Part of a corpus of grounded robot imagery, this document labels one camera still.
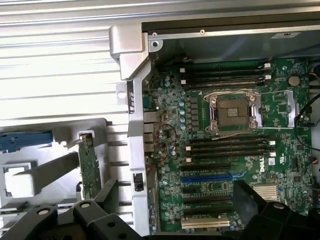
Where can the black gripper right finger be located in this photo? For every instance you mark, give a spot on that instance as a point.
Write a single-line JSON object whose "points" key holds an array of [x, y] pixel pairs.
{"points": [[275, 222]]}

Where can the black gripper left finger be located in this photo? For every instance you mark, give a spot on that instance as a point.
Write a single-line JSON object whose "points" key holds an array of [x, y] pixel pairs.
{"points": [[82, 220]]}

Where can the silver CPU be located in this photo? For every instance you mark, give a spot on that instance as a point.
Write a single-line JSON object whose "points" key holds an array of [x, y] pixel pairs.
{"points": [[18, 180]]}

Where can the CPU socket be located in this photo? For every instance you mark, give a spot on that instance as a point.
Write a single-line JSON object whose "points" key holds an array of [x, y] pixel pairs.
{"points": [[231, 111]]}

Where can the silver finned heat sink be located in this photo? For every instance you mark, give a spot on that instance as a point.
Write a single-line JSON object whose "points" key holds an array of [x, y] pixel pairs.
{"points": [[266, 192]]}

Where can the green RAM stick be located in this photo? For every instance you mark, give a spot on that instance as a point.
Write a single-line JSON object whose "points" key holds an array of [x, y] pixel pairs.
{"points": [[88, 167], [15, 208]]}

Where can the green Dell motherboard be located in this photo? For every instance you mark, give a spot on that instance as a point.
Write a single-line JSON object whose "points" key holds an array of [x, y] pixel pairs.
{"points": [[250, 165]]}

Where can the black expansion slot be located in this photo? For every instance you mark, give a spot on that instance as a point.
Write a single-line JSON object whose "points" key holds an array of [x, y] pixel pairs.
{"points": [[207, 210], [207, 199]]}

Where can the white expansion slot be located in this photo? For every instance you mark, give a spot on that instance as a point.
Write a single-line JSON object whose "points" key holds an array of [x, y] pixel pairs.
{"points": [[205, 222]]}

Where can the grey parts rack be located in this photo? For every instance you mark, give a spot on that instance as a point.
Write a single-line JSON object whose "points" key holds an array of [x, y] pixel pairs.
{"points": [[110, 152]]}

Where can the blue expansion slot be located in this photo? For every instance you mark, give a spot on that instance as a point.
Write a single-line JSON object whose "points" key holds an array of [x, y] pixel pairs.
{"points": [[207, 178]]}

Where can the black RAM slot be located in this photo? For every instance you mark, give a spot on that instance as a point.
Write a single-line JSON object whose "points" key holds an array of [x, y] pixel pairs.
{"points": [[227, 140], [220, 73], [220, 68], [227, 157], [222, 79], [222, 84], [227, 151], [227, 145]]}

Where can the blue plastic part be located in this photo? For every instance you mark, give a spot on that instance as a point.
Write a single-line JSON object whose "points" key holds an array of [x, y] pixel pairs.
{"points": [[25, 141]]}

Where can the metal port stack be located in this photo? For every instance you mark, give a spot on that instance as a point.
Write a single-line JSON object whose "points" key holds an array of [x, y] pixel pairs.
{"points": [[149, 132]]}

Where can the silver socket cover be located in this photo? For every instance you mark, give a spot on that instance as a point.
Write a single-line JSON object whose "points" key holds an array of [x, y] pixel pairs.
{"points": [[291, 110]]}

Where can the silver open PC case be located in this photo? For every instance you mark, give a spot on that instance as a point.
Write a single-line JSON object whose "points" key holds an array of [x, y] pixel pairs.
{"points": [[136, 100]]}

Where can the round coin battery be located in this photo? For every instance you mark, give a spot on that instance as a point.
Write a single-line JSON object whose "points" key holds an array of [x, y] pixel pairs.
{"points": [[293, 80]]}

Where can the white case sticker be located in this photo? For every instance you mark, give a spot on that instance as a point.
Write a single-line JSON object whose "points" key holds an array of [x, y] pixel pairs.
{"points": [[287, 34]]}

